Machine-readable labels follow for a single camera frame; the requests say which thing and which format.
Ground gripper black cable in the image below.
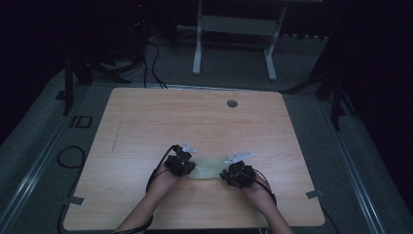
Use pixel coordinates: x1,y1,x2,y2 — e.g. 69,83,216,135
111,144,179,234
251,168,278,208

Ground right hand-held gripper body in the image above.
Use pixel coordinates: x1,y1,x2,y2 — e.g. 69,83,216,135
219,150,257,189

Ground white desk frame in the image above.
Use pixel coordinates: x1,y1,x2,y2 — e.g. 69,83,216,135
192,0,288,82

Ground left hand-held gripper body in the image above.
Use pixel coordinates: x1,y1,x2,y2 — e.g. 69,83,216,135
164,140,198,178

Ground black metal stand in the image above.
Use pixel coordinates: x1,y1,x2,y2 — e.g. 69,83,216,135
282,69,358,132
56,55,132,117

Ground person's right hand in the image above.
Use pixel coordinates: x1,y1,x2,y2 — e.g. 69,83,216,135
242,175,276,210

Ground person's left hand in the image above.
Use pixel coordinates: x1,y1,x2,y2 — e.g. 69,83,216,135
147,168,180,197

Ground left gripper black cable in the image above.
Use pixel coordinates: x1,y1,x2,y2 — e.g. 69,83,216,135
111,144,179,234

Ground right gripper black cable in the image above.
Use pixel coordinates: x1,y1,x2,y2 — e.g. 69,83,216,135
251,168,278,208

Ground grey tape piece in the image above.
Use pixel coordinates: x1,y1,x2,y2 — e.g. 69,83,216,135
66,196,87,207
305,189,325,200

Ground metal floor rail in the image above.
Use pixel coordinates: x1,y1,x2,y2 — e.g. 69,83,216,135
319,103,388,234
0,123,71,228

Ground black computer tower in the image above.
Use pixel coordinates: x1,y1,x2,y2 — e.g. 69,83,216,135
128,0,152,64

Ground black floor cables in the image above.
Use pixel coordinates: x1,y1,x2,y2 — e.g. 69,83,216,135
141,40,169,90

